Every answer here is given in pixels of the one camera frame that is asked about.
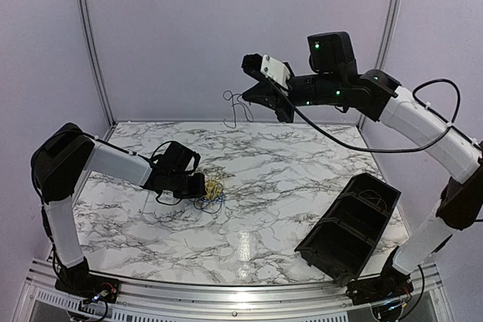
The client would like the right aluminium frame post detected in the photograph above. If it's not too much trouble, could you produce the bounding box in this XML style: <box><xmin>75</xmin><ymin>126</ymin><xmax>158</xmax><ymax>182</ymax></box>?
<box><xmin>357</xmin><ymin>0</ymin><xmax>407</xmax><ymax>133</ymax></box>

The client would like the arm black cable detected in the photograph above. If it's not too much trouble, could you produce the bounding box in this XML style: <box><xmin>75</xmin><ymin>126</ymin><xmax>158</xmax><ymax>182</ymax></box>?
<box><xmin>263</xmin><ymin>72</ymin><xmax>462</xmax><ymax>154</ymax></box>
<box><xmin>149</xmin><ymin>140</ymin><xmax>189</xmax><ymax>206</ymax></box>

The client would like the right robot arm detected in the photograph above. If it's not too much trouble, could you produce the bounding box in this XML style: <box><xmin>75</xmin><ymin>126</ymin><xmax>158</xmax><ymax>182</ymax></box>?
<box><xmin>241</xmin><ymin>32</ymin><xmax>482</xmax><ymax>298</ymax></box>

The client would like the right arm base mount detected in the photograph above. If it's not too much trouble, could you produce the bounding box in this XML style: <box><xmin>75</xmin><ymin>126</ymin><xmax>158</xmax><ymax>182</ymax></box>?
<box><xmin>346</xmin><ymin>266</ymin><xmax>414</xmax><ymax>305</ymax></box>

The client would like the aluminium front rail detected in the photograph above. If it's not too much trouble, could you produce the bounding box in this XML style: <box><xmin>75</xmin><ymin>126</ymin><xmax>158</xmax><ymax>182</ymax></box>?
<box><xmin>14</xmin><ymin>257</ymin><xmax>445</xmax><ymax>322</ymax></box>

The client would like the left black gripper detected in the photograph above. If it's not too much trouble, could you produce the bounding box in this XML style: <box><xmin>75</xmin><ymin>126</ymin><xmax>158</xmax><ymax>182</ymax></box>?
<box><xmin>168</xmin><ymin>170</ymin><xmax>207</xmax><ymax>200</ymax></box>

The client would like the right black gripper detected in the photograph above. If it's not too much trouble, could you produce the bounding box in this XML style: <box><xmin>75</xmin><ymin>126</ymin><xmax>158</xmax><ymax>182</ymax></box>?
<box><xmin>241</xmin><ymin>72</ymin><xmax>343</xmax><ymax>124</ymax></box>

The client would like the aluminium frame post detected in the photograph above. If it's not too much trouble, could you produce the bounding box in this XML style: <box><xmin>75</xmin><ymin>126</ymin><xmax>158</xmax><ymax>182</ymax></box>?
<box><xmin>77</xmin><ymin>0</ymin><xmax>117</xmax><ymax>128</ymax></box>
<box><xmin>357</xmin><ymin>0</ymin><xmax>407</xmax><ymax>133</ymax></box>

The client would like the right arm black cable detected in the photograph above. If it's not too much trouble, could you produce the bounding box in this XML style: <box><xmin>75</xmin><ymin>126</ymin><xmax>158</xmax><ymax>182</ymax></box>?
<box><xmin>263</xmin><ymin>72</ymin><xmax>462</xmax><ymax>154</ymax></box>

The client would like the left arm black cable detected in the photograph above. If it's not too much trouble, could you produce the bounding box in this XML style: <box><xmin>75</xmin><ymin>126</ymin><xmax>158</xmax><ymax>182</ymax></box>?
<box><xmin>149</xmin><ymin>140</ymin><xmax>189</xmax><ymax>206</ymax></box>

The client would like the black three-compartment bin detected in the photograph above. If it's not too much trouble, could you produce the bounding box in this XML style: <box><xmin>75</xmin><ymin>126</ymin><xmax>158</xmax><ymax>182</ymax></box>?
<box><xmin>294</xmin><ymin>173</ymin><xmax>401</xmax><ymax>287</ymax></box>

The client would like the left aluminium frame post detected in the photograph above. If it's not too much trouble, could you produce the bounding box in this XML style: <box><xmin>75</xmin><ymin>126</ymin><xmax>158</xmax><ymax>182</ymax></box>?
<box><xmin>77</xmin><ymin>0</ymin><xmax>117</xmax><ymax>128</ymax></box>

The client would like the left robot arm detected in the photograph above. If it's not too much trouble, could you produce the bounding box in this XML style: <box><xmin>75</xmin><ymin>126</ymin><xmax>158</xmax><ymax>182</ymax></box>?
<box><xmin>30</xmin><ymin>123</ymin><xmax>205</xmax><ymax>296</ymax></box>

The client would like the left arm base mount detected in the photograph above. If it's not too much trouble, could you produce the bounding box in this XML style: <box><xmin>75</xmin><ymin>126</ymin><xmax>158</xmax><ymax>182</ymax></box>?
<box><xmin>54</xmin><ymin>258</ymin><xmax>120</xmax><ymax>303</ymax></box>

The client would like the yellow cable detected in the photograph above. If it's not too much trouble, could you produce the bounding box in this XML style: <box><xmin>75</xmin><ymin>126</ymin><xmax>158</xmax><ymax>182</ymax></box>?
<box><xmin>202</xmin><ymin>178</ymin><xmax>226</xmax><ymax>201</ymax></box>

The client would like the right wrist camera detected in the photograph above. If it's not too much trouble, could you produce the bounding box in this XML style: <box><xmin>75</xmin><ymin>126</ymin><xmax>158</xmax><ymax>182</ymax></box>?
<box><xmin>241</xmin><ymin>54</ymin><xmax>294</xmax><ymax>89</ymax></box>

